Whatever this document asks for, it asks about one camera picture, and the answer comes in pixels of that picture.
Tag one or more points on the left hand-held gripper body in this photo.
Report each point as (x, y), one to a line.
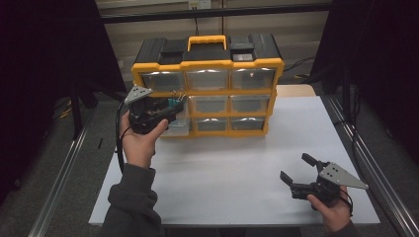
(143, 115)

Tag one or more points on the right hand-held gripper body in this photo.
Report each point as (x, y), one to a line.
(322, 187)

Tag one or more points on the teal binder clip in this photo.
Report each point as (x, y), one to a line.
(171, 102)

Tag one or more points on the large clear plastic drawer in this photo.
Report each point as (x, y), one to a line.
(179, 126)

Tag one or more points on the yellow black drawer organizer cabinet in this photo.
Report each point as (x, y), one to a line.
(210, 54)

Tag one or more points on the person's right hand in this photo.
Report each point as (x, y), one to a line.
(332, 212)

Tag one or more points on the person's left hand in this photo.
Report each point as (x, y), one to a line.
(140, 144)

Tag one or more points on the medium clear plastic drawer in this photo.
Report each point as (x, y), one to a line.
(253, 79)
(207, 80)
(163, 81)

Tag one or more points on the small clear plastic drawer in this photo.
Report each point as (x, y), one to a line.
(210, 124)
(250, 104)
(209, 105)
(247, 123)

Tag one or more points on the small black floor object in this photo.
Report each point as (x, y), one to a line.
(100, 143)

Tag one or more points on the black metal stand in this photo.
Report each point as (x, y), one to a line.
(76, 112)

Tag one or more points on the black horizontal bar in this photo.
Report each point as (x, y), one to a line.
(214, 13)

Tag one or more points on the black curtain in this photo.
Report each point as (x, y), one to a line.
(378, 49)
(39, 65)

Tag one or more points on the aluminium floor rail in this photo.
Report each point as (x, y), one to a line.
(372, 164)
(56, 187)

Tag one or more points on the white wall outlet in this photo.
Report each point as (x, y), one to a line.
(200, 4)

